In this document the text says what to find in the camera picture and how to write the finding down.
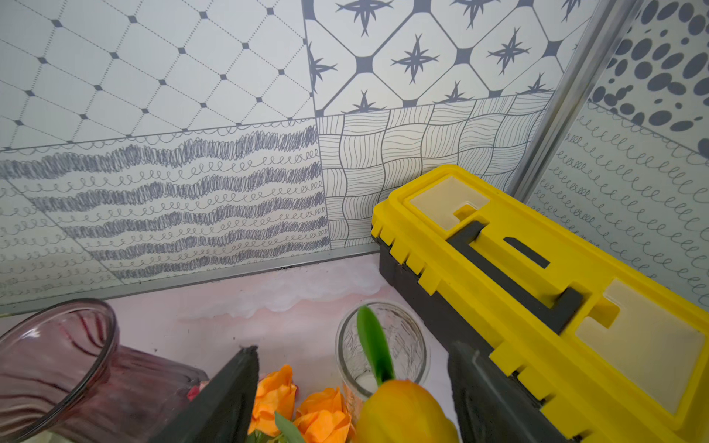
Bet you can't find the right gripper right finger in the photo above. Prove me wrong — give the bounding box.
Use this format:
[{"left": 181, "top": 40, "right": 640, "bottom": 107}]
[{"left": 448, "top": 341, "right": 568, "bottom": 442}]

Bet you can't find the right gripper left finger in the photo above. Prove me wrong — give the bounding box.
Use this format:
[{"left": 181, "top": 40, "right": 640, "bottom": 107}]
[{"left": 151, "top": 346, "right": 260, "bottom": 443}]

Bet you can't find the orange rose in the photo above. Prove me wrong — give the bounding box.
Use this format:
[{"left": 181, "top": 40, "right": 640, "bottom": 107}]
[
  {"left": 249, "top": 365, "right": 298, "bottom": 437},
  {"left": 293, "top": 388, "right": 354, "bottom": 443}
]

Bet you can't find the yellow tulip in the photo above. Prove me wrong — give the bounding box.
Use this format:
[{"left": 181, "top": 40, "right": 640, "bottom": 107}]
[{"left": 354, "top": 306, "right": 459, "bottom": 442}]

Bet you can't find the clear glass vase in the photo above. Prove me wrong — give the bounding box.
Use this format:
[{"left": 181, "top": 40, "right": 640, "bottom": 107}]
[{"left": 335, "top": 300, "right": 430, "bottom": 401}]

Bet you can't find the floral pink table mat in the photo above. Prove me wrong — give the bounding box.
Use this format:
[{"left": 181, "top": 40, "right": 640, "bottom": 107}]
[{"left": 0, "top": 253, "right": 461, "bottom": 443}]

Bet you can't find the yellow black toolbox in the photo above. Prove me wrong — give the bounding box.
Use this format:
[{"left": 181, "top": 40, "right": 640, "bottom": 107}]
[{"left": 372, "top": 165, "right": 708, "bottom": 442}]

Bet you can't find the purple glass vase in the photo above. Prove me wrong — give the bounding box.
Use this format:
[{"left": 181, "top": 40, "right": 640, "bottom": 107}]
[{"left": 1, "top": 299, "right": 208, "bottom": 442}]

